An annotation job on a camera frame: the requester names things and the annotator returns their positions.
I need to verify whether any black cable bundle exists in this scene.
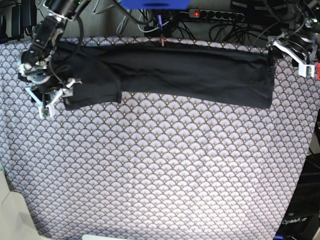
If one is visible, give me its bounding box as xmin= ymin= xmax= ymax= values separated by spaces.
xmin=92 ymin=0 xmax=263 ymax=43

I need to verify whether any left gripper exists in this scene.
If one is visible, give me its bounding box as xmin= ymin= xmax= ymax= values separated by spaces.
xmin=267 ymin=34 xmax=318 ymax=78

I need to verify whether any red clamp right edge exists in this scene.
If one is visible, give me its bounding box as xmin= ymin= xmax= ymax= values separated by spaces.
xmin=317 ymin=62 xmax=320 ymax=81

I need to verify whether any red black table clamp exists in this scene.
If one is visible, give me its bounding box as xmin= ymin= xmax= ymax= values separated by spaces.
xmin=159 ymin=36 xmax=166 ymax=47

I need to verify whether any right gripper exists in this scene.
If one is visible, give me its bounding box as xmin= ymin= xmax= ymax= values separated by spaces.
xmin=25 ymin=77 xmax=82 ymax=118

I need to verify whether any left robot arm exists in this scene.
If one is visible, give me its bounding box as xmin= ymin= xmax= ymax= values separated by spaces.
xmin=263 ymin=0 xmax=320 ymax=78

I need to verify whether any black OpenArm box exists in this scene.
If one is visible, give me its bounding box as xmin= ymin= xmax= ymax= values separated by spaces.
xmin=273 ymin=154 xmax=320 ymax=240

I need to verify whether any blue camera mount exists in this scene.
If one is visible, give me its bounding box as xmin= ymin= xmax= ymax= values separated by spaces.
xmin=121 ymin=0 xmax=191 ymax=10

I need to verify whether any dark navy T-shirt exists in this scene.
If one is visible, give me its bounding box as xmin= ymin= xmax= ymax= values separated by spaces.
xmin=52 ymin=42 xmax=275 ymax=110

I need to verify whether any white power strip red switch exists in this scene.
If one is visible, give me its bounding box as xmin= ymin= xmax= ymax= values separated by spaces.
xmin=188 ymin=9 xmax=245 ymax=22

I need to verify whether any fan patterned table cloth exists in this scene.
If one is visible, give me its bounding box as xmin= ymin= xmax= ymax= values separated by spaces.
xmin=0 ymin=41 xmax=320 ymax=240

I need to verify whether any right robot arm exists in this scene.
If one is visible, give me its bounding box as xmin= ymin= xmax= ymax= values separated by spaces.
xmin=17 ymin=0 xmax=89 ymax=119

